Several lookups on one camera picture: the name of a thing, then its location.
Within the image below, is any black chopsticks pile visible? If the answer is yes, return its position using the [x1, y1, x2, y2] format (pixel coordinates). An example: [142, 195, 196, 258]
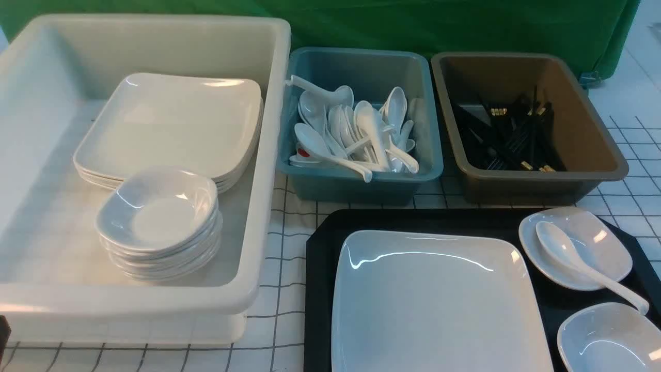
[451, 85, 567, 173]

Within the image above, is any checkered white tablecloth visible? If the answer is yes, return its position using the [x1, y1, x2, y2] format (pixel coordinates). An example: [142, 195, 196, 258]
[2, 45, 659, 371]

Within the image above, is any stack of white square plates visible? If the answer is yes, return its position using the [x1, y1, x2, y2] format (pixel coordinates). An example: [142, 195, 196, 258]
[72, 72, 263, 192]

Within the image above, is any large white square plate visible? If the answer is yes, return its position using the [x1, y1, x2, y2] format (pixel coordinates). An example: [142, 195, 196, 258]
[330, 230, 554, 371]

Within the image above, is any teal plastic bin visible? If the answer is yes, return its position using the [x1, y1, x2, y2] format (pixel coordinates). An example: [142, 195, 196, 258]
[276, 47, 444, 206]

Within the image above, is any large white plastic tub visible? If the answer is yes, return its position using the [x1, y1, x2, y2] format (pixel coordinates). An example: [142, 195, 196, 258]
[2, 14, 291, 348]

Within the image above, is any brown plastic bin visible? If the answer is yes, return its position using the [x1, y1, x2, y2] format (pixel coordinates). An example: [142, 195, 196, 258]
[431, 52, 629, 205]

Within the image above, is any white spoon centre of pile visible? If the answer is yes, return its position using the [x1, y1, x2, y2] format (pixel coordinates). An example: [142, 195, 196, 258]
[354, 101, 390, 172]

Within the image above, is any white spoon front of pile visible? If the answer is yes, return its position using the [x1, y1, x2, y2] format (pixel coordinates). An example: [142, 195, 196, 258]
[294, 123, 373, 183]

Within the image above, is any black serving tray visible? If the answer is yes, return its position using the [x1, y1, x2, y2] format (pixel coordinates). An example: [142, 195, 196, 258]
[304, 208, 661, 372]

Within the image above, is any white spoon top of pile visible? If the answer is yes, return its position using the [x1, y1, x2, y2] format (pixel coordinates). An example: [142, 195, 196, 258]
[284, 75, 355, 108]

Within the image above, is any stack of white bowls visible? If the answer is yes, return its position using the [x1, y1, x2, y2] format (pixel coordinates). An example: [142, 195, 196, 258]
[95, 167, 224, 283]

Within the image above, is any green cloth backdrop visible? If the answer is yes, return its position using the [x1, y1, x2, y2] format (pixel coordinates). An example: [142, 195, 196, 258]
[1, 1, 640, 79]

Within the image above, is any white ceramic soup spoon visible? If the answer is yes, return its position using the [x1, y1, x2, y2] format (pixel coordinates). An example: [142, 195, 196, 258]
[536, 221, 650, 315]

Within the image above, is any white spoon of pile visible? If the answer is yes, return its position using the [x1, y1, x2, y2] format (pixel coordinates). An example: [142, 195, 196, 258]
[354, 101, 390, 172]
[284, 75, 355, 108]
[294, 123, 373, 183]
[380, 86, 407, 131]

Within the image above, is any white spoon right of pile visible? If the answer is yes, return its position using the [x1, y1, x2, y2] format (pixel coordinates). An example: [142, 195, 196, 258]
[380, 86, 407, 131]

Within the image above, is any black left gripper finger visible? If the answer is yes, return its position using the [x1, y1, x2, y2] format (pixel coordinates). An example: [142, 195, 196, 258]
[0, 315, 11, 357]

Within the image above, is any white shallow bowl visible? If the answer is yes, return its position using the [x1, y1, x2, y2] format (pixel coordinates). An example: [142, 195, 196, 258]
[557, 302, 660, 371]
[518, 206, 633, 291]

